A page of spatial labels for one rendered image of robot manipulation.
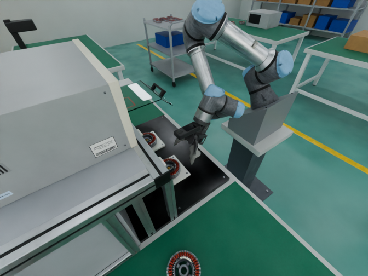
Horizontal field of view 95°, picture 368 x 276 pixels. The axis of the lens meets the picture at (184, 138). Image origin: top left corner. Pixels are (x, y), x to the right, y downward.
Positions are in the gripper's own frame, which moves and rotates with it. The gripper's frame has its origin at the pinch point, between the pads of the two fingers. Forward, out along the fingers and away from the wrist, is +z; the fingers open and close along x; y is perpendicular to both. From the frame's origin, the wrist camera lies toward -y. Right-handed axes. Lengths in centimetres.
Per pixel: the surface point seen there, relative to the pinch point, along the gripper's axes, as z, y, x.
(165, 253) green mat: 21.9, -18.0, -28.2
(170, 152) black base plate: 7.1, 3.8, 11.0
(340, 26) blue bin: -260, 540, 147
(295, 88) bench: -65, 243, 54
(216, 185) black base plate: 3.8, 9.5, -19.2
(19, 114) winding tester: -20, -56, -8
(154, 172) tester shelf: -12.6, -31.1, -19.8
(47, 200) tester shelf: -1, -52, -12
